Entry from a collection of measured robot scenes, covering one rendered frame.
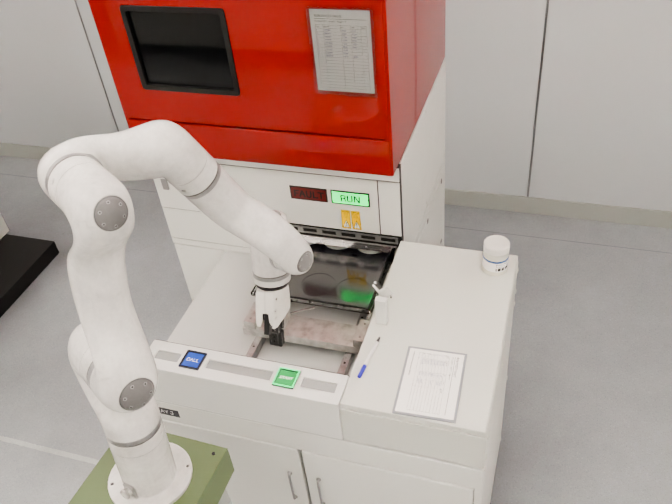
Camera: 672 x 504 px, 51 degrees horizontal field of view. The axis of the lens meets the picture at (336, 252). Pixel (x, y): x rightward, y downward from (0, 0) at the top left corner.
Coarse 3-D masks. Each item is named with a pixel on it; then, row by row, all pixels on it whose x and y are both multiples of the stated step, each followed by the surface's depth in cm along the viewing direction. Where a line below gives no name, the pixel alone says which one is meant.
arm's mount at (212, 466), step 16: (192, 448) 167; (208, 448) 167; (224, 448) 167; (96, 464) 165; (112, 464) 165; (192, 464) 164; (208, 464) 164; (224, 464) 167; (96, 480) 162; (192, 480) 160; (208, 480) 160; (224, 480) 168; (80, 496) 158; (96, 496) 158; (192, 496) 157; (208, 496) 161
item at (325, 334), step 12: (288, 324) 201; (300, 324) 200; (312, 324) 200; (324, 324) 199; (336, 324) 199; (348, 324) 199; (264, 336) 201; (288, 336) 198; (300, 336) 197; (312, 336) 196; (324, 336) 196; (336, 336) 196; (348, 336) 195; (336, 348) 195; (348, 348) 193
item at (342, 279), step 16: (320, 256) 219; (336, 256) 219; (352, 256) 218; (368, 256) 217; (384, 256) 216; (320, 272) 213; (336, 272) 213; (352, 272) 212; (368, 272) 212; (304, 288) 209; (320, 288) 208; (336, 288) 208; (352, 288) 207; (368, 288) 206; (352, 304) 202; (368, 304) 201
